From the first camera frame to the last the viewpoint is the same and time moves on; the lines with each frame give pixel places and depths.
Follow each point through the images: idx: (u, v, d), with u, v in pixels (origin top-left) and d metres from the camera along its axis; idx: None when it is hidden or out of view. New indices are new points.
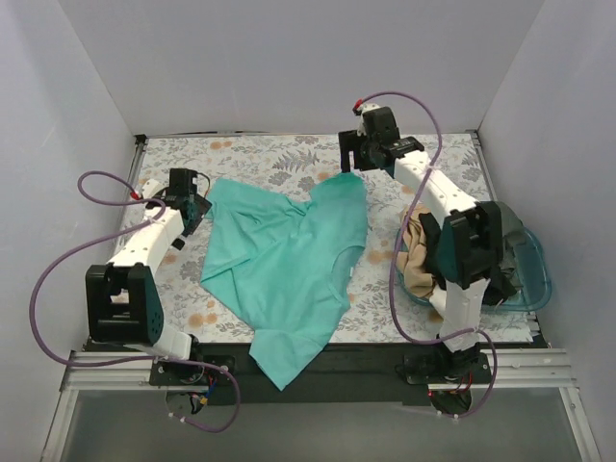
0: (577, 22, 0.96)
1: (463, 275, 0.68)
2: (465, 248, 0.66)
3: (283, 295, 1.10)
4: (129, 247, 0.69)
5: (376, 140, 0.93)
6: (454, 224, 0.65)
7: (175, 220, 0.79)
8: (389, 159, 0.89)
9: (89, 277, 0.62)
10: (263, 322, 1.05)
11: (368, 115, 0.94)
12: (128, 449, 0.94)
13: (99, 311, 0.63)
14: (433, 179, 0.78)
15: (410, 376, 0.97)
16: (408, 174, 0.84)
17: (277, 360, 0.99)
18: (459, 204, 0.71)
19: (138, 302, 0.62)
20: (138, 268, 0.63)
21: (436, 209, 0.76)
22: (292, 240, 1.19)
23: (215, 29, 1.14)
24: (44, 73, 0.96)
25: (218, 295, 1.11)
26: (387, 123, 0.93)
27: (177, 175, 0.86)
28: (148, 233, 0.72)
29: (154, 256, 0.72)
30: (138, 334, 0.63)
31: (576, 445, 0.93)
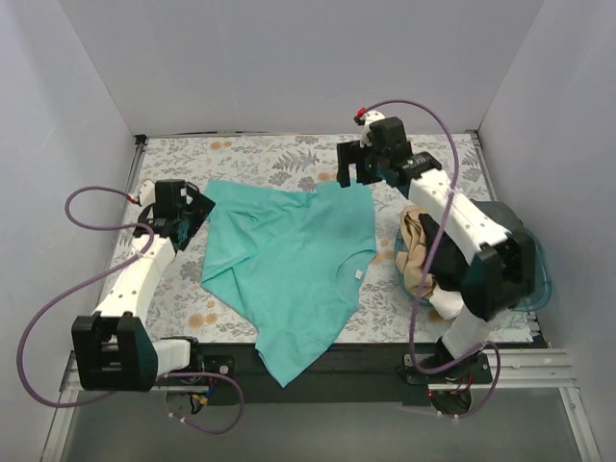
0: (577, 22, 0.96)
1: (492, 308, 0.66)
2: (498, 284, 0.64)
3: (286, 295, 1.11)
4: (116, 292, 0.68)
5: (388, 154, 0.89)
6: (487, 258, 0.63)
7: (165, 252, 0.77)
8: (402, 178, 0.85)
9: (74, 330, 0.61)
10: (266, 321, 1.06)
11: (376, 129, 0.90)
12: (128, 449, 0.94)
13: (90, 361, 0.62)
14: (456, 204, 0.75)
15: (410, 376, 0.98)
16: (426, 196, 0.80)
17: (283, 359, 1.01)
18: (489, 237, 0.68)
19: (128, 354, 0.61)
20: (126, 318, 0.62)
21: (459, 238, 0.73)
22: (295, 242, 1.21)
23: (215, 29, 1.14)
24: (44, 74, 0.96)
25: (219, 295, 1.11)
26: (398, 137, 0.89)
27: (164, 192, 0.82)
28: (136, 271, 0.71)
29: (144, 295, 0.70)
30: (131, 383, 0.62)
31: (577, 445, 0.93)
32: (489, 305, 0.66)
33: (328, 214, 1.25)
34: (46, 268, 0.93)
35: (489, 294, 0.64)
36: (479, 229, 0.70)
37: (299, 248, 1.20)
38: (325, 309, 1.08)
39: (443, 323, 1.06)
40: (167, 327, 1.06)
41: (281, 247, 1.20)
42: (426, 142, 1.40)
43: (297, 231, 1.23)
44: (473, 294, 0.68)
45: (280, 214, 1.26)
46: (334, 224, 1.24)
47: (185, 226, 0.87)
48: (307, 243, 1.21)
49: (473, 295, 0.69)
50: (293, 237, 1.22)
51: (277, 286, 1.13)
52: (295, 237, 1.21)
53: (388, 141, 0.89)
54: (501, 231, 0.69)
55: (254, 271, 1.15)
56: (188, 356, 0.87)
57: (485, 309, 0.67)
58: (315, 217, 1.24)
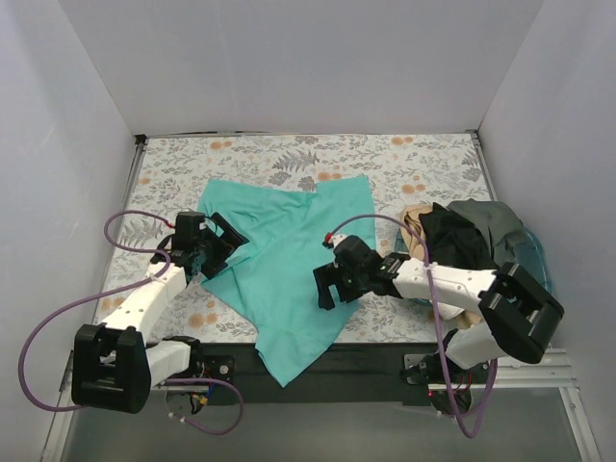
0: (577, 21, 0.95)
1: (540, 346, 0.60)
2: (521, 321, 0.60)
3: (287, 295, 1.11)
4: (125, 307, 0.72)
5: (363, 269, 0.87)
6: (495, 304, 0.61)
7: (176, 280, 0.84)
8: (389, 286, 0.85)
9: (78, 337, 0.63)
10: (266, 320, 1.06)
11: (342, 252, 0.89)
12: (129, 449, 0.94)
13: (85, 373, 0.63)
14: (438, 275, 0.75)
15: (410, 376, 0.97)
16: (412, 285, 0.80)
17: (283, 359, 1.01)
18: (480, 285, 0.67)
19: (124, 370, 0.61)
20: (129, 332, 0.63)
21: (460, 301, 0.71)
22: (295, 242, 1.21)
23: (215, 29, 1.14)
24: (43, 74, 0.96)
25: (219, 295, 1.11)
26: (365, 250, 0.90)
27: (184, 225, 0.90)
28: (147, 292, 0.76)
29: (151, 315, 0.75)
30: (119, 402, 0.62)
31: (577, 445, 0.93)
32: (531, 346, 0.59)
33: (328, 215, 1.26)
34: (46, 269, 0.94)
35: (521, 337, 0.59)
36: (471, 282, 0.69)
37: (300, 248, 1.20)
38: (327, 308, 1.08)
39: (443, 323, 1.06)
40: (166, 327, 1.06)
41: (281, 246, 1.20)
42: (426, 142, 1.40)
43: (298, 231, 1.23)
44: (509, 347, 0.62)
45: (280, 214, 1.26)
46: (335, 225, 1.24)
47: (201, 258, 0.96)
48: (307, 243, 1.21)
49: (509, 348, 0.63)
50: (294, 237, 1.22)
51: (277, 285, 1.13)
52: (295, 237, 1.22)
53: (359, 260, 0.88)
54: (489, 272, 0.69)
55: (254, 271, 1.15)
56: (187, 360, 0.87)
57: (532, 355, 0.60)
58: (316, 217, 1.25)
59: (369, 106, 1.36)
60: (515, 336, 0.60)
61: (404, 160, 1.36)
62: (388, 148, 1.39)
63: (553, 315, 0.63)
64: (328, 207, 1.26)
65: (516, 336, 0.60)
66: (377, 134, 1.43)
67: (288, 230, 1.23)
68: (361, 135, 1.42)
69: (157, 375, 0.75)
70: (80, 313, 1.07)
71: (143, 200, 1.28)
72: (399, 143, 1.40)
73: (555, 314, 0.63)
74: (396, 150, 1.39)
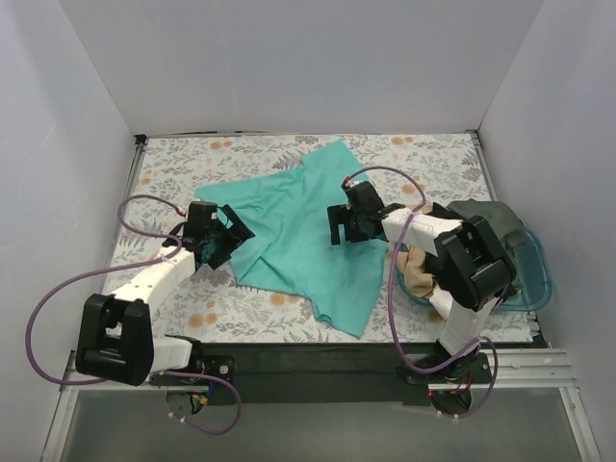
0: (577, 22, 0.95)
1: (477, 291, 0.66)
2: (467, 263, 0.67)
3: (322, 264, 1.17)
4: (135, 281, 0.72)
5: (363, 212, 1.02)
6: (447, 242, 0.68)
7: (187, 264, 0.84)
8: (378, 227, 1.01)
9: (87, 305, 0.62)
10: (318, 292, 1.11)
11: (351, 191, 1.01)
12: (129, 449, 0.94)
13: (89, 342, 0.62)
14: (417, 219, 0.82)
15: (411, 376, 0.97)
16: (395, 228, 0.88)
17: (353, 317, 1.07)
18: (445, 226, 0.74)
19: (130, 343, 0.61)
20: (138, 306, 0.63)
21: (427, 243, 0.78)
22: (305, 214, 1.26)
23: (215, 29, 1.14)
24: (42, 71, 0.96)
25: (260, 285, 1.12)
26: (372, 194, 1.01)
27: (195, 214, 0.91)
28: (158, 270, 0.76)
29: (158, 294, 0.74)
30: (121, 374, 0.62)
31: (577, 446, 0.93)
32: (470, 288, 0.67)
33: (323, 182, 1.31)
34: (46, 268, 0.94)
35: (463, 275, 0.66)
36: (438, 225, 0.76)
37: (315, 218, 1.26)
38: (365, 273, 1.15)
39: (443, 323, 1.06)
40: (166, 328, 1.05)
41: (296, 221, 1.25)
42: (426, 142, 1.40)
43: (305, 203, 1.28)
44: (453, 286, 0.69)
45: (280, 195, 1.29)
46: (334, 190, 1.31)
47: (211, 245, 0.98)
48: (318, 213, 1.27)
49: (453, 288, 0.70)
50: (303, 210, 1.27)
51: (311, 258, 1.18)
52: (306, 209, 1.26)
53: (363, 201, 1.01)
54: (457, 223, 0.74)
55: (283, 254, 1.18)
56: (187, 358, 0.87)
57: (469, 295, 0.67)
58: (313, 188, 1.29)
59: (369, 107, 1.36)
60: (457, 273, 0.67)
61: (404, 160, 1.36)
62: (388, 148, 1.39)
63: (503, 271, 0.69)
64: (321, 175, 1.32)
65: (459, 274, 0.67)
66: (377, 134, 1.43)
67: (294, 205, 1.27)
68: (361, 135, 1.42)
69: (158, 362, 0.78)
70: (80, 313, 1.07)
71: (143, 200, 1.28)
72: (399, 143, 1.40)
73: (506, 271, 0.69)
74: (396, 150, 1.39)
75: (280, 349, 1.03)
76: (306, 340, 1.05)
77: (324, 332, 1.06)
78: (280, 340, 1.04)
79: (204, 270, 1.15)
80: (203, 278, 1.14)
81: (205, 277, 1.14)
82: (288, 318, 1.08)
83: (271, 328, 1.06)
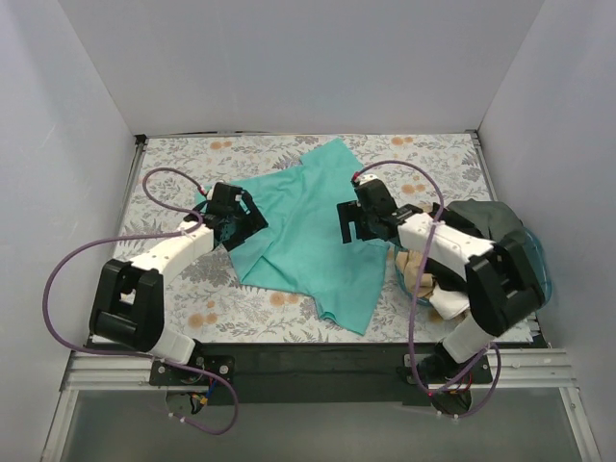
0: (577, 22, 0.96)
1: (503, 320, 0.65)
2: (498, 293, 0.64)
3: (323, 263, 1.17)
4: (153, 253, 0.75)
5: (374, 212, 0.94)
6: (479, 269, 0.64)
7: (205, 240, 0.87)
8: (393, 231, 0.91)
9: (105, 269, 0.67)
10: (320, 291, 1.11)
11: (361, 190, 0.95)
12: (129, 449, 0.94)
13: (104, 303, 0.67)
14: (441, 233, 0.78)
15: (410, 376, 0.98)
16: (413, 237, 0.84)
17: (356, 316, 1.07)
18: (474, 248, 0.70)
19: (140, 308, 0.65)
20: (151, 274, 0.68)
21: (451, 260, 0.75)
22: (305, 213, 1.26)
23: (215, 29, 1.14)
24: (42, 71, 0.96)
25: (263, 284, 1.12)
26: (384, 194, 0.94)
27: (221, 192, 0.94)
28: (175, 244, 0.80)
29: (173, 267, 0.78)
30: (128, 338, 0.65)
31: (577, 446, 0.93)
32: (498, 318, 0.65)
33: (323, 181, 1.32)
34: (46, 269, 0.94)
35: (493, 305, 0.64)
36: (466, 244, 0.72)
37: (315, 218, 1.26)
38: (366, 271, 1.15)
39: (443, 323, 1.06)
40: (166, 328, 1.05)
41: (297, 220, 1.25)
42: (426, 142, 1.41)
43: (305, 202, 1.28)
44: (478, 311, 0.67)
45: (280, 194, 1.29)
46: (333, 189, 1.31)
47: (230, 227, 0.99)
48: (318, 211, 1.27)
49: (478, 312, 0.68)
50: (304, 210, 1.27)
51: (314, 256, 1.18)
52: (306, 208, 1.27)
53: (375, 201, 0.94)
54: (487, 243, 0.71)
55: (284, 253, 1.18)
56: (189, 353, 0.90)
57: (495, 324, 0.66)
58: (313, 187, 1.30)
59: (369, 107, 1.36)
60: (486, 302, 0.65)
61: (404, 160, 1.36)
62: (389, 148, 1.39)
63: (530, 299, 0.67)
64: (320, 174, 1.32)
65: (488, 303, 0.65)
66: (377, 134, 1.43)
67: (295, 204, 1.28)
68: (361, 135, 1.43)
69: (165, 342, 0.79)
70: (80, 313, 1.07)
71: (143, 200, 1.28)
72: (399, 143, 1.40)
73: (533, 298, 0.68)
74: (396, 150, 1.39)
75: (280, 349, 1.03)
76: (306, 340, 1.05)
77: (324, 332, 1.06)
78: (280, 340, 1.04)
79: (204, 270, 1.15)
80: (203, 278, 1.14)
81: (205, 277, 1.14)
82: (288, 318, 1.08)
83: (271, 328, 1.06)
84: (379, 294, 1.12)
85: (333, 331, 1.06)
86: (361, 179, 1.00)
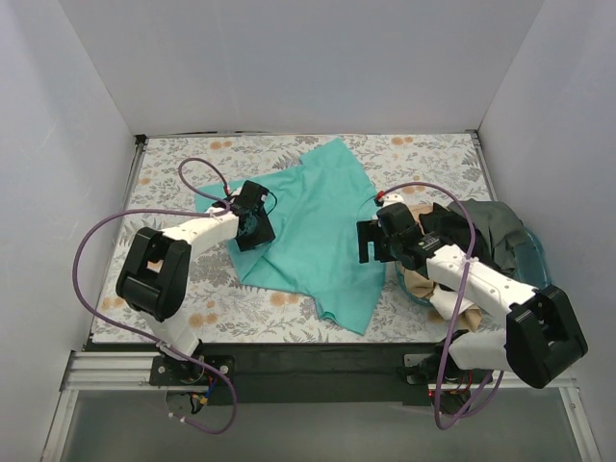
0: (577, 23, 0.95)
1: (550, 375, 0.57)
2: (542, 345, 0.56)
3: (323, 263, 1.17)
4: (182, 225, 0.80)
5: (398, 240, 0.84)
6: (522, 320, 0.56)
7: (230, 224, 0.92)
8: (420, 262, 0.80)
9: (137, 235, 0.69)
10: (320, 291, 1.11)
11: (383, 215, 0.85)
12: (130, 449, 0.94)
13: (132, 267, 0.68)
14: (474, 271, 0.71)
15: (410, 376, 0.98)
16: (444, 271, 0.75)
17: (356, 315, 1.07)
18: (516, 296, 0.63)
19: (166, 274, 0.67)
20: (180, 243, 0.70)
21: (489, 304, 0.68)
22: (305, 213, 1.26)
23: (215, 29, 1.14)
24: (41, 72, 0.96)
25: (264, 284, 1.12)
26: (409, 219, 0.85)
27: (250, 191, 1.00)
28: (204, 222, 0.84)
29: (199, 242, 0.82)
30: (149, 301, 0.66)
31: (576, 446, 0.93)
32: (542, 373, 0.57)
33: (323, 181, 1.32)
34: (47, 269, 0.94)
35: (536, 360, 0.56)
36: (505, 290, 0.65)
37: (315, 218, 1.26)
38: (366, 271, 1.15)
39: (443, 323, 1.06)
40: None
41: (298, 220, 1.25)
42: (426, 142, 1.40)
43: (305, 201, 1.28)
44: (518, 363, 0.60)
45: (280, 194, 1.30)
46: (333, 189, 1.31)
47: (252, 220, 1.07)
48: (317, 211, 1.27)
49: (517, 363, 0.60)
50: (304, 209, 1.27)
51: (314, 256, 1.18)
52: (306, 208, 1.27)
53: (398, 227, 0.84)
54: (527, 289, 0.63)
55: (284, 253, 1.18)
56: (192, 346, 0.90)
57: (537, 379, 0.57)
58: (313, 186, 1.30)
59: (369, 107, 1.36)
60: (529, 355, 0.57)
61: (404, 160, 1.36)
62: (389, 148, 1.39)
63: (577, 353, 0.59)
64: (320, 174, 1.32)
65: (530, 356, 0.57)
66: (377, 134, 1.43)
67: (295, 203, 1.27)
68: (361, 135, 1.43)
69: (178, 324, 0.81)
70: (80, 313, 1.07)
71: (143, 200, 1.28)
72: (399, 143, 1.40)
73: (578, 350, 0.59)
74: (396, 150, 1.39)
75: (280, 349, 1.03)
76: (306, 340, 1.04)
77: (324, 332, 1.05)
78: (280, 340, 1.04)
79: (204, 270, 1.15)
80: (203, 278, 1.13)
81: (205, 277, 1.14)
82: (288, 318, 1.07)
83: (271, 328, 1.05)
84: (379, 293, 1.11)
85: (333, 331, 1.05)
86: (385, 199, 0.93)
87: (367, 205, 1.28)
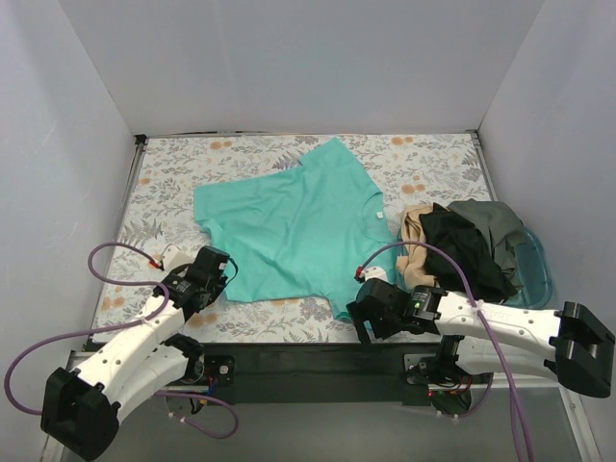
0: (577, 23, 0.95)
1: (609, 382, 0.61)
2: (595, 364, 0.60)
3: (332, 263, 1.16)
4: (104, 355, 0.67)
5: (393, 313, 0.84)
6: (574, 356, 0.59)
7: (170, 323, 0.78)
8: (425, 323, 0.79)
9: (48, 381, 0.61)
10: (329, 292, 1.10)
11: (367, 298, 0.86)
12: (130, 449, 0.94)
13: (49, 412, 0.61)
14: (490, 316, 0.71)
15: (410, 377, 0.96)
16: (458, 326, 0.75)
17: None
18: (549, 330, 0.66)
19: (85, 425, 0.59)
20: (94, 391, 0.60)
21: (516, 343, 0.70)
22: (307, 215, 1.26)
23: (215, 29, 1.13)
24: (43, 76, 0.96)
25: (274, 295, 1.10)
26: (388, 289, 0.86)
27: (204, 258, 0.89)
28: (132, 339, 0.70)
29: (132, 364, 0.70)
30: (75, 446, 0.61)
31: (576, 446, 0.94)
32: (604, 385, 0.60)
33: (323, 182, 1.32)
34: (47, 269, 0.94)
35: (598, 379, 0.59)
36: (533, 326, 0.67)
37: (319, 218, 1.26)
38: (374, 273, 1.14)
39: None
40: None
41: (302, 220, 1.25)
42: (426, 142, 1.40)
43: (307, 203, 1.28)
44: (578, 386, 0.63)
45: (280, 196, 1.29)
46: (335, 188, 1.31)
47: (205, 294, 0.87)
48: (319, 212, 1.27)
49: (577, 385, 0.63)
50: (306, 210, 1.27)
51: (320, 258, 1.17)
52: (310, 209, 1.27)
53: (382, 300, 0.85)
54: (550, 314, 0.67)
55: (292, 257, 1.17)
56: (184, 368, 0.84)
57: (603, 393, 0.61)
58: (314, 187, 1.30)
59: (369, 106, 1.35)
60: (590, 379, 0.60)
61: (404, 160, 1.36)
62: (388, 148, 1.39)
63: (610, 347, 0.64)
64: (320, 175, 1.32)
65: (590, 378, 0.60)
66: (377, 134, 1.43)
67: (296, 206, 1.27)
68: (361, 135, 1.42)
69: (143, 391, 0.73)
70: (80, 314, 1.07)
71: (144, 200, 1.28)
72: (399, 143, 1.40)
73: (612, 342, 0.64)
74: (396, 150, 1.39)
75: (280, 348, 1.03)
76: (306, 340, 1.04)
77: (324, 332, 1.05)
78: (280, 340, 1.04)
79: None
80: None
81: None
82: (288, 318, 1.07)
83: (271, 328, 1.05)
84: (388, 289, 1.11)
85: (333, 331, 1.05)
86: (366, 272, 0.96)
87: (370, 203, 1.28)
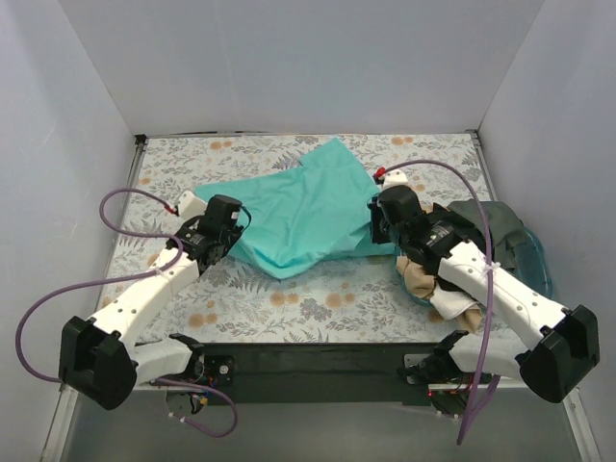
0: (577, 22, 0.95)
1: (565, 392, 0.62)
2: (567, 370, 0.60)
3: None
4: (119, 303, 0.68)
5: (405, 229, 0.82)
6: (552, 349, 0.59)
7: (184, 279, 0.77)
8: (429, 256, 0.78)
9: (64, 330, 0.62)
10: None
11: (389, 201, 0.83)
12: (130, 449, 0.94)
13: (67, 361, 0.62)
14: (498, 282, 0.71)
15: (410, 376, 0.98)
16: (461, 274, 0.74)
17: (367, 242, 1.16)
18: (546, 320, 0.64)
19: (104, 372, 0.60)
20: (113, 338, 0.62)
21: (510, 317, 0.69)
22: (307, 215, 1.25)
23: (215, 29, 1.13)
24: (43, 76, 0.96)
25: None
26: (413, 209, 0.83)
27: (214, 209, 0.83)
28: (147, 289, 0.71)
29: (145, 314, 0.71)
30: (93, 394, 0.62)
31: (577, 446, 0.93)
32: (560, 391, 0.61)
33: (324, 181, 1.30)
34: (47, 269, 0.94)
35: (559, 383, 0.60)
36: (533, 309, 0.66)
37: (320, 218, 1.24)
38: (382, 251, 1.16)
39: (443, 323, 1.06)
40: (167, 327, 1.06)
41: (302, 221, 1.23)
42: (426, 142, 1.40)
43: (308, 203, 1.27)
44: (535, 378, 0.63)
45: (280, 196, 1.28)
46: (336, 188, 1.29)
47: (219, 246, 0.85)
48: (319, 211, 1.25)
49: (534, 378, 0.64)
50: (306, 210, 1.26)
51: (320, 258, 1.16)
52: (309, 210, 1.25)
53: (402, 215, 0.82)
54: (556, 306, 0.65)
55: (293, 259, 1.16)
56: (185, 363, 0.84)
57: (552, 395, 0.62)
58: (314, 187, 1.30)
59: (368, 106, 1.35)
60: (551, 378, 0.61)
61: (404, 160, 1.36)
62: (389, 148, 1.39)
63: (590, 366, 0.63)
64: (321, 175, 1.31)
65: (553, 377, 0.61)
66: (377, 134, 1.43)
67: (296, 206, 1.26)
68: (362, 135, 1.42)
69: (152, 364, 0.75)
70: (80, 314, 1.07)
71: (144, 200, 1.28)
72: (399, 143, 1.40)
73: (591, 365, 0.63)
74: (396, 150, 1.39)
75: (280, 348, 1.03)
76: (306, 340, 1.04)
77: (324, 332, 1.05)
78: (280, 340, 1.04)
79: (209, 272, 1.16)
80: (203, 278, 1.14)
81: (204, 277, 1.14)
82: (288, 318, 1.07)
83: (271, 328, 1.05)
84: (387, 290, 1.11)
85: (333, 331, 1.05)
86: (385, 176, 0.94)
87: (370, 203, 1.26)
